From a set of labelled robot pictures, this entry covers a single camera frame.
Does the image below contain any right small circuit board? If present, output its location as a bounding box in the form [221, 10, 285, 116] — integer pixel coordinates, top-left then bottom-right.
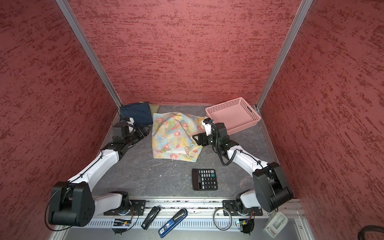
[237, 219, 255, 235]

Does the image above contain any grey coiled cable ring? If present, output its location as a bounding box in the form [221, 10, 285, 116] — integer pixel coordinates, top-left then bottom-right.
[213, 208, 233, 232]

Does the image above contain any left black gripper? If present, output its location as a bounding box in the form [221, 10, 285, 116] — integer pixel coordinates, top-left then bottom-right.
[124, 124, 151, 147]

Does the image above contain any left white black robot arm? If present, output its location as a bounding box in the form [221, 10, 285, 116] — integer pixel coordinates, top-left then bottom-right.
[44, 122, 151, 228]

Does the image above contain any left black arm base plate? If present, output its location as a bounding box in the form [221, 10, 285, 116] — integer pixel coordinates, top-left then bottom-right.
[103, 200, 146, 217]

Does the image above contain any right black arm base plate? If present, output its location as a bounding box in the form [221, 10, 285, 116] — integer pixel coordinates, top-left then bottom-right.
[222, 200, 263, 217]

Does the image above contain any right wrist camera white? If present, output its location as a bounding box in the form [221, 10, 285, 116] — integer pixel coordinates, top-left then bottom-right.
[202, 118, 212, 136]

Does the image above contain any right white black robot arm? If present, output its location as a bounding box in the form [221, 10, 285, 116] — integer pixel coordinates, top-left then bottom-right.
[193, 119, 294, 215]

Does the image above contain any pink plastic basket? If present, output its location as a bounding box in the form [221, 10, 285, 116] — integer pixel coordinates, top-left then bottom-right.
[206, 97, 262, 135]

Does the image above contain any pastel patterned cloth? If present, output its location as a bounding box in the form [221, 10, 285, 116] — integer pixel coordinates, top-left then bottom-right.
[152, 112, 205, 163]

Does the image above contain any blue denim skirt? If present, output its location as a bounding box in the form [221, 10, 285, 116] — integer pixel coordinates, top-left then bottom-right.
[120, 103, 153, 126]

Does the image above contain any small circuit board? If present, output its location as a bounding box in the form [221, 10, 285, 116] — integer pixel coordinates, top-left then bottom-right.
[113, 219, 132, 228]
[237, 219, 255, 235]

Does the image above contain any grey plastic dispenser box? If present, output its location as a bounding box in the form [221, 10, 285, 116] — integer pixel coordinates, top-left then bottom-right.
[263, 211, 289, 239]

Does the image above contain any blue black stapler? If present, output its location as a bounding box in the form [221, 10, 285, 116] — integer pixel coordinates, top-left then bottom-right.
[158, 209, 188, 238]

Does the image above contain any olive green skirt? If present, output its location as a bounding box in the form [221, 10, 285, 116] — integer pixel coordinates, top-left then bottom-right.
[149, 104, 160, 115]

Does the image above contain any left small circuit board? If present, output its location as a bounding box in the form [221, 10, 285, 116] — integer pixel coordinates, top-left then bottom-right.
[113, 219, 132, 228]

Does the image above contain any black desk calculator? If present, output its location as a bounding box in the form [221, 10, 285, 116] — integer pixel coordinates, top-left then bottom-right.
[192, 169, 218, 191]

